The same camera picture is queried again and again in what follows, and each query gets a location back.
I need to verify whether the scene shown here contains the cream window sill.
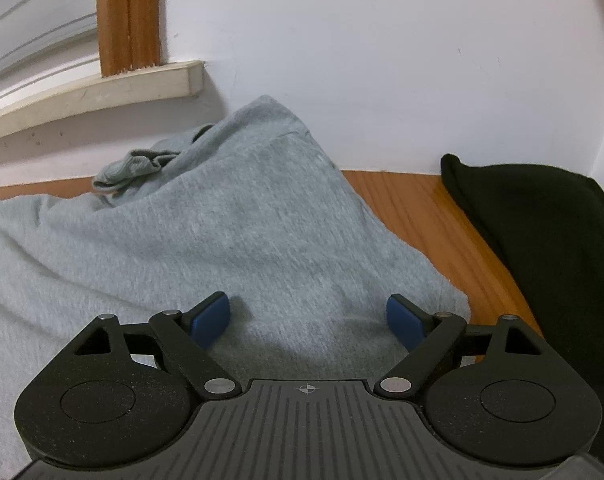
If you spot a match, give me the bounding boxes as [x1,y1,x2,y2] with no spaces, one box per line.
[0,60,206,147]

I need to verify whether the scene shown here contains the black garment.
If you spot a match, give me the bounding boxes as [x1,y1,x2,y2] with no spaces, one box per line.
[440,153,604,463]

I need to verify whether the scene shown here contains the grey shirt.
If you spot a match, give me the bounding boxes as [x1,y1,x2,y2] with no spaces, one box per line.
[0,94,472,480]

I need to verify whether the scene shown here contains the wooden window frame post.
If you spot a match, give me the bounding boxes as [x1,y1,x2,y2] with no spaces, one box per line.
[96,0,163,79]

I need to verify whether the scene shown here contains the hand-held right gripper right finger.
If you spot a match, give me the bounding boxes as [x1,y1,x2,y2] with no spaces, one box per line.
[374,293,541,402]

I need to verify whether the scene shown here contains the grey window blind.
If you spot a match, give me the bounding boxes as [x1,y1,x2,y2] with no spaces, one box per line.
[0,0,104,113]

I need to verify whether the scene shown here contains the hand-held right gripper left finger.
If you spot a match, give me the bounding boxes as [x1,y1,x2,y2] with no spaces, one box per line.
[74,291,243,402]

